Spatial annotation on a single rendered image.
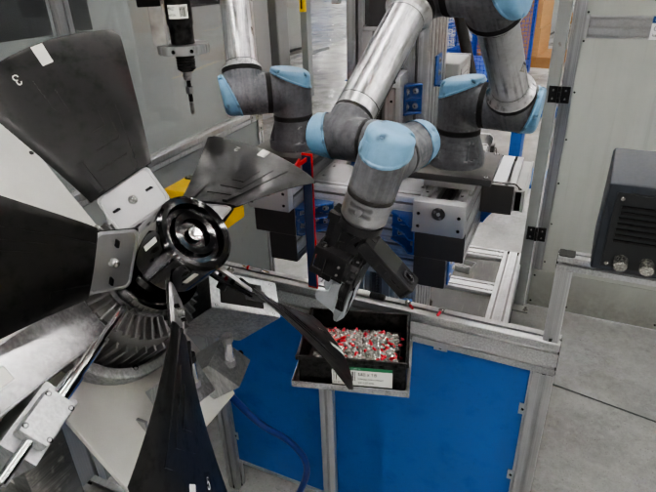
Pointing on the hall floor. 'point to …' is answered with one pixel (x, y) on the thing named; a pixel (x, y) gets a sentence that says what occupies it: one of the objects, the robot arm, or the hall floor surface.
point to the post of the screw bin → (328, 439)
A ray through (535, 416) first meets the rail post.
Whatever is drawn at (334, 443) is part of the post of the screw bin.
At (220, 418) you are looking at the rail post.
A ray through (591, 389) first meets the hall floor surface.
